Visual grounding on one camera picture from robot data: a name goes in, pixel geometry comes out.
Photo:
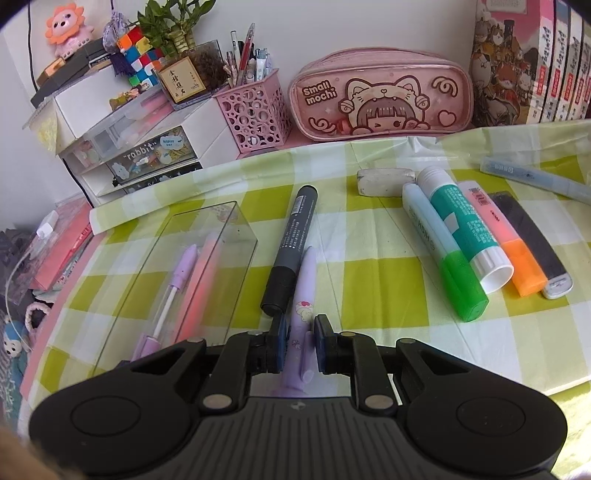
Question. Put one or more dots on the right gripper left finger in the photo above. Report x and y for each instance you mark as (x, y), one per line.
(244, 355)

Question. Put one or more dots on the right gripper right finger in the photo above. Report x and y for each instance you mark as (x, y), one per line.
(358, 357)

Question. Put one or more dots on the purple cartoon pen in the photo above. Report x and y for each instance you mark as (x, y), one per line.
(299, 369)

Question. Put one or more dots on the black grey marker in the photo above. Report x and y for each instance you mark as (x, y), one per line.
(283, 275)

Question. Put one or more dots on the clear plastic organizer box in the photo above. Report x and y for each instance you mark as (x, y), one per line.
(236, 243)

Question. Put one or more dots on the green cap highlighter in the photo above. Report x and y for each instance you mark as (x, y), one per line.
(460, 282)

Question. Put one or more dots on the light blue pen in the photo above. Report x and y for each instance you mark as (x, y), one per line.
(537, 178)

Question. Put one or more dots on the lilac slim pen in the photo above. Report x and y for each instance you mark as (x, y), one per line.
(149, 342)

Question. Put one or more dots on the pink highlighter pen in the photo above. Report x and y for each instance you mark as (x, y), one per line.
(197, 291)

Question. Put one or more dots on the green checked tablecloth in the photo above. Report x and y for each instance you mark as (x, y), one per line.
(374, 274)

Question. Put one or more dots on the teal white glue stick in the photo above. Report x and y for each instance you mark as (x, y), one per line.
(484, 254)

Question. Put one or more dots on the white eraser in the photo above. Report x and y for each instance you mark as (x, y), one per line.
(383, 182)

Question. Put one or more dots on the red pink book stack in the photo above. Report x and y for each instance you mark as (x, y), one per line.
(52, 255)

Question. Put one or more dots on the black white flat eraser case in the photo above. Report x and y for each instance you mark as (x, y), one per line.
(559, 280)

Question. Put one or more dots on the white charger plug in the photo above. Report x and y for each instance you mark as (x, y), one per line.
(47, 225)

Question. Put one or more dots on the pink perforated pen holder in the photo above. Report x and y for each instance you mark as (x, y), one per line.
(256, 114)

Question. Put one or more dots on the white drawer organizer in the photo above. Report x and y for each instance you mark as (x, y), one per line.
(114, 152)

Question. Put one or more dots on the pink cartoon pencil case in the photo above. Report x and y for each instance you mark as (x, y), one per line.
(367, 92)

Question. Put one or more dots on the lucky bamboo plant pot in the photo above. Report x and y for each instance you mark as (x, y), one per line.
(191, 71)

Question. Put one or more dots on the colourful rubik cube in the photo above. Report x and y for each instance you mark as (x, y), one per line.
(143, 59)

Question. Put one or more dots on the black box under lion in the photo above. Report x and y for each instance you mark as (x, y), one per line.
(60, 73)

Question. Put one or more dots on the boxed comic book set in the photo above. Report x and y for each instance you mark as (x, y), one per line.
(530, 62)

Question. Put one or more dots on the orange lion figurine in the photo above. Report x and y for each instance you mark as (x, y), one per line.
(66, 30)

